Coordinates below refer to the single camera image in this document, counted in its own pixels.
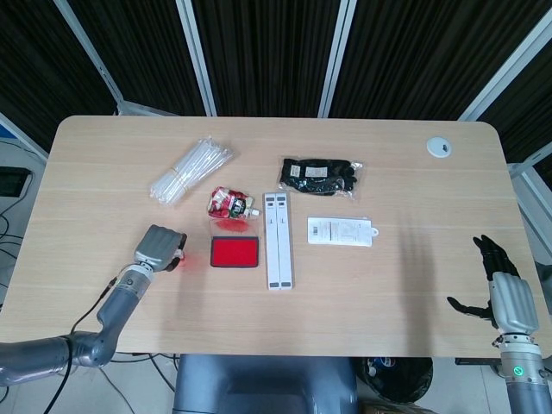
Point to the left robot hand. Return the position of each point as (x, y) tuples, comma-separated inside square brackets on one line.
[(157, 248)]

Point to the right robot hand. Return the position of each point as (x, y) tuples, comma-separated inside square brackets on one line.
[(513, 302)]

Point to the small red white box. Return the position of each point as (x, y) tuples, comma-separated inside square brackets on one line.
[(177, 255)]

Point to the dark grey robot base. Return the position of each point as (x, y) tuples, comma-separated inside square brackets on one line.
[(263, 384)]

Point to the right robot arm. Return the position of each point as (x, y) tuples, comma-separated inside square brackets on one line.
[(524, 379)]

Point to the black table foot bar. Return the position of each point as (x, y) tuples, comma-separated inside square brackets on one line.
[(474, 361)]

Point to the red ink pad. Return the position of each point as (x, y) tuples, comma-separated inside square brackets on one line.
[(235, 252)]

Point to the bag of clear plastic tubes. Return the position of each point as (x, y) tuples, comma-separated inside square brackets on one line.
[(190, 170)]

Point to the red snack pouch with spout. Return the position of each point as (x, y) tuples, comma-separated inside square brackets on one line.
[(228, 202)]

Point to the white folding stand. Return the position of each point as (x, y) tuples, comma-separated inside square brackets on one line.
[(279, 241)]

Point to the black trash bin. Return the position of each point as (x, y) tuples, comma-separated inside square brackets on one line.
[(401, 381)]

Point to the black monitor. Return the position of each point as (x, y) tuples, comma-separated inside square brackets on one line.
[(13, 183)]

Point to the black gloves in clear bag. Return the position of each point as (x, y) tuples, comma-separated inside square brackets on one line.
[(319, 177)]

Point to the white flat package with barcode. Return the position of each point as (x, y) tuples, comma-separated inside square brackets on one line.
[(340, 232)]

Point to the white partition frame post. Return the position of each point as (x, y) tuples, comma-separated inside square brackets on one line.
[(197, 56), (504, 73), (88, 56), (336, 56)]

